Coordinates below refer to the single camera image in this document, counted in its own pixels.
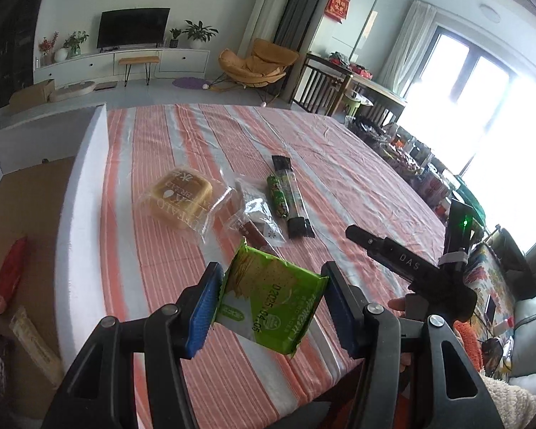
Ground large potted green plant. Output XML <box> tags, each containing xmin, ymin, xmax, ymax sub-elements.
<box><xmin>183</xmin><ymin>20</ymin><xmax>219</xmax><ymax>50</ymax></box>

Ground clear packet of brown bars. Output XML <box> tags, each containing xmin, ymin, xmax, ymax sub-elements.
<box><xmin>227</xmin><ymin>176</ymin><xmax>289</xmax><ymax>251</ymax></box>

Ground row of jars and bottles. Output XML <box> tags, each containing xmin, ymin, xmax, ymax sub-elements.
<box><xmin>348</xmin><ymin>114</ymin><xmax>487</xmax><ymax>228</ymax></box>

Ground wooden desk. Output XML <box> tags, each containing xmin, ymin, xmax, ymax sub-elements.
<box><xmin>339</xmin><ymin>71</ymin><xmax>407</xmax><ymax>121</ymax></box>

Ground round beige floor cushion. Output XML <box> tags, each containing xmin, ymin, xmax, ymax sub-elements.
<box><xmin>53</xmin><ymin>79</ymin><xmax>98</xmax><ymax>102</ymax></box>

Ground green candy roll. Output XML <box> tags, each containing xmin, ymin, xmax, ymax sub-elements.
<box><xmin>267</xmin><ymin>173</ymin><xmax>290</xmax><ymax>220</ymax></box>

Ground white curtain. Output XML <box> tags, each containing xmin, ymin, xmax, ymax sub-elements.
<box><xmin>377</xmin><ymin>0</ymin><xmax>438</xmax><ymax>94</ymax></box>

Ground cream wafer packet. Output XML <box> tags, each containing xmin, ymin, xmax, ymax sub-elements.
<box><xmin>8</xmin><ymin>305</ymin><xmax>65</xmax><ymax>389</ymax></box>

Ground red snack packet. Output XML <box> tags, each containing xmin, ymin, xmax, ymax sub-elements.
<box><xmin>0</xmin><ymin>236</ymin><xmax>29</xmax><ymax>316</ymax></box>

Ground red wall hanging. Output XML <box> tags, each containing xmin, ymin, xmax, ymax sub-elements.
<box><xmin>328</xmin><ymin>0</ymin><xmax>350</xmax><ymax>21</ymax></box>

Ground red flowers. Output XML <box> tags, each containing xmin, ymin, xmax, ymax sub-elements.
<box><xmin>38</xmin><ymin>32</ymin><xmax>60</xmax><ymax>65</ymax></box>

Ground white television cabinet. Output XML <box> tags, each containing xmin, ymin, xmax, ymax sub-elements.
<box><xmin>33</xmin><ymin>47</ymin><xmax>212</xmax><ymax>88</ymax></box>

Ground grey sofa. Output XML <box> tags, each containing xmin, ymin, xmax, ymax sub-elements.
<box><xmin>496</xmin><ymin>228</ymin><xmax>536</xmax><ymax>389</ymax></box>

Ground colourful printed cloth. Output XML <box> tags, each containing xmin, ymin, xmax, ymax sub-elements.
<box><xmin>465</xmin><ymin>241</ymin><xmax>519</xmax><ymax>367</ymax></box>

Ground dark slatted wooden frame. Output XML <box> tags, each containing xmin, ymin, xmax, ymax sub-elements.
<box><xmin>295</xmin><ymin>51</ymin><xmax>353</xmax><ymax>114</ymax></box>

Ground yellow toast bread packet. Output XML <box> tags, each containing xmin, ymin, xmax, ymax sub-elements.
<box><xmin>136</xmin><ymin>164</ymin><xmax>235</xmax><ymax>243</ymax></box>

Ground green plastic stool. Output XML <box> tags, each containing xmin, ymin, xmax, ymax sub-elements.
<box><xmin>345</xmin><ymin>92</ymin><xmax>372</xmax><ymax>114</ymax></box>

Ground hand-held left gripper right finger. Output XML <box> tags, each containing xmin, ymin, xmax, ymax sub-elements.
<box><xmin>321</xmin><ymin>260</ymin><xmax>507</xmax><ymax>429</ymax></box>

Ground grey curtain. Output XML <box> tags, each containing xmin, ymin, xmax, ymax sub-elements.
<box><xmin>272</xmin><ymin>0</ymin><xmax>336</xmax><ymax>61</ymax></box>

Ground orange lounge chair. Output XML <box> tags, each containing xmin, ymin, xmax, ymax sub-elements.
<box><xmin>218</xmin><ymin>38</ymin><xmax>300</xmax><ymax>94</ymax></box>

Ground white fluffy blanket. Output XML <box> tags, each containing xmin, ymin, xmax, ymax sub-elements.
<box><xmin>478</xmin><ymin>373</ymin><xmax>536</xmax><ymax>429</ymax></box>

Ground brown snack bar packet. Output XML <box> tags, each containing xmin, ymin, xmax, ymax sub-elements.
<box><xmin>237</xmin><ymin>217</ymin><xmax>273</xmax><ymax>255</ymax></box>

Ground green cracker packet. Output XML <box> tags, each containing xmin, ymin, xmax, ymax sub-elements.
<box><xmin>212</xmin><ymin>238</ymin><xmax>330</xmax><ymax>358</ymax></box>

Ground brown cardboard box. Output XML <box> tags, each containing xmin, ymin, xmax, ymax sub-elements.
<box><xmin>9</xmin><ymin>79</ymin><xmax>55</xmax><ymax>109</ymax></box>

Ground black cabinet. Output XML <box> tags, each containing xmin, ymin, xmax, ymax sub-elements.
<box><xmin>0</xmin><ymin>0</ymin><xmax>45</xmax><ymax>110</ymax></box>

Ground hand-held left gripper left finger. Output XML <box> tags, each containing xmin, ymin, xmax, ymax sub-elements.
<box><xmin>40</xmin><ymin>261</ymin><xmax>226</xmax><ymax>429</ymax></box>

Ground orange grey striped tablecloth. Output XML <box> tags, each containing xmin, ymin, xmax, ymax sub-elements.
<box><xmin>100</xmin><ymin>103</ymin><xmax>447</xmax><ymax>429</ymax></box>

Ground leafy green plant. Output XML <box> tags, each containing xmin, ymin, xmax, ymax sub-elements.
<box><xmin>63</xmin><ymin>31</ymin><xmax>90</xmax><ymax>57</ymax></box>

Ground white cardboard box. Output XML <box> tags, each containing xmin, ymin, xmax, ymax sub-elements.
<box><xmin>0</xmin><ymin>103</ymin><xmax>110</xmax><ymax>429</ymax></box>

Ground orange knitted cloth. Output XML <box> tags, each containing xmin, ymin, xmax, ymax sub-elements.
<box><xmin>453</xmin><ymin>322</ymin><xmax>485</xmax><ymax>369</ymax></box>

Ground covered standing air conditioner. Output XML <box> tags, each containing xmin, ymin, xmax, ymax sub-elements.
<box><xmin>243</xmin><ymin>0</ymin><xmax>296</xmax><ymax>56</ymax></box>

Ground long clear black-ended bar packet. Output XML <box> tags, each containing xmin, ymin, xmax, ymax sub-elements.
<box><xmin>270</xmin><ymin>155</ymin><xmax>316</xmax><ymax>240</ymax></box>

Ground wooden bench with metal legs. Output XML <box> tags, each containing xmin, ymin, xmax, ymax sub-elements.
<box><xmin>118</xmin><ymin>56</ymin><xmax>160</xmax><ymax>87</ymax></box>

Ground large window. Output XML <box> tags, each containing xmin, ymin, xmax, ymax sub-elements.
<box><xmin>402</xmin><ymin>27</ymin><xmax>536</xmax><ymax>255</ymax></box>

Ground pile of clothes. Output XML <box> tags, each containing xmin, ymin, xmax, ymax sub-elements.
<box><xmin>328</xmin><ymin>51</ymin><xmax>373</xmax><ymax>77</ymax></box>

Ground black flat television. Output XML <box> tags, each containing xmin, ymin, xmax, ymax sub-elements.
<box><xmin>97</xmin><ymin>8</ymin><xmax>171</xmax><ymax>50</ymax></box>

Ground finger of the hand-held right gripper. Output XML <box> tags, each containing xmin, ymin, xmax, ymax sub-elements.
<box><xmin>345</xmin><ymin>225</ymin><xmax>438</xmax><ymax>283</ymax></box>

